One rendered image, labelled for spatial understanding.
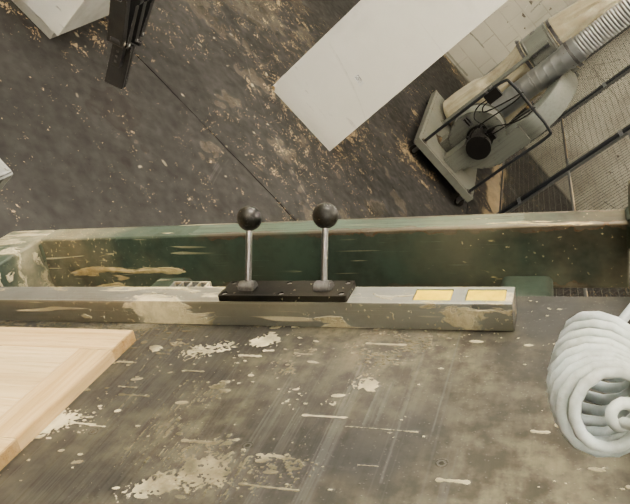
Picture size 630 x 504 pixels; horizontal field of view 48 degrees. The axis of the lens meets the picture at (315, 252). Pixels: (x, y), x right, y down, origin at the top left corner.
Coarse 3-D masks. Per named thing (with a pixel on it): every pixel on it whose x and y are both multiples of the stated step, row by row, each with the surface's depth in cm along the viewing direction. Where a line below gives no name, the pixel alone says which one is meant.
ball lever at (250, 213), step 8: (248, 208) 104; (256, 208) 104; (240, 216) 103; (248, 216) 103; (256, 216) 104; (240, 224) 104; (248, 224) 103; (256, 224) 104; (248, 232) 104; (248, 240) 104; (248, 248) 104; (248, 256) 104; (248, 264) 104; (248, 272) 104; (248, 280) 104; (240, 288) 103; (248, 288) 103
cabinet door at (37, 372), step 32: (0, 352) 105; (32, 352) 104; (64, 352) 102; (96, 352) 100; (0, 384) 96; (32, 384) 95; (64, 384) 93; (0, 416) 88; (32, 416) 87; (0, 448) 81
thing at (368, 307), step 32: (0, 288) 124; (32, 288) 121; (64, 288) 119; (96, 288) 116; (128, 288) 114; (160, 288) 112; (192, 288) 110; (384, 288) 99; (416, 288) 97; (448, 288) 96; (480, 288) 94; (512, 288) 93; (32, 320) 118; (64, 320) 116; (96, 320) 113; (128, 320) 111; (160, 320) 109; (192, 320) 107; (224, 320) 105; (256, 320) 103; (288, 320) 101; (320, 320) 99; (352, 320) 98; (384, 320) 96; (416, 320) 94; (448, 320) 93; (480, 320) 91; (512, 320) 90
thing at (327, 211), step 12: (324, 204) 100; (312, 216) 101; (324, 216) 99; (336, 216) 100; (324, 228) 100; (324, 240) 100; (324, 252) 100; (324, 264) 100; (324, 276) 100; (324, 288) 99
